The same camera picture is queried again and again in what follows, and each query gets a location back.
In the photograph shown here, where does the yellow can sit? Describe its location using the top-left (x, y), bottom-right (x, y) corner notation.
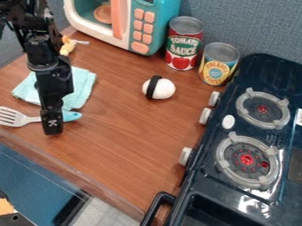
top-left (197, 41), bottom-right (241, 87)

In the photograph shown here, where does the toy microwave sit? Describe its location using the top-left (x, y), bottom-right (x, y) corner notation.
top-left (62, 0), bottom-right (182, 57)

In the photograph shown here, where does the red tomato can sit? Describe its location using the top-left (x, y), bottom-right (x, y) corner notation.
top-left (163, 15), bottom-right (206, 72)

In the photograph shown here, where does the small yellow plush toy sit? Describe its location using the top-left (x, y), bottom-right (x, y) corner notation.
top-left (57, 34), bottom-right (91, 57)

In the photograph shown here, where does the toy stove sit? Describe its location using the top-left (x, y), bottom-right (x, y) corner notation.
top-left (139, 52), bottom-right (302, 226)

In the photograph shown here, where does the spatula with blue handle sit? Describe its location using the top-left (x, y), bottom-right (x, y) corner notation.
top-left (0, 105), bottom-right (84, 129)

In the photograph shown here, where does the white toy rice ball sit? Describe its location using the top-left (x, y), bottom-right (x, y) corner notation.
top-left (141, 75), bottom-right (177, 101)

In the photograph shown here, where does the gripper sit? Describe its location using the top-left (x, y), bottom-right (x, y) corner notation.
top-left (33, 64), bottom-right (76, 136)

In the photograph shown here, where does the light blue cloth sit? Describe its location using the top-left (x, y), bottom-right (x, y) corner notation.
top-left (11, 65), bottom-right (98, 111)

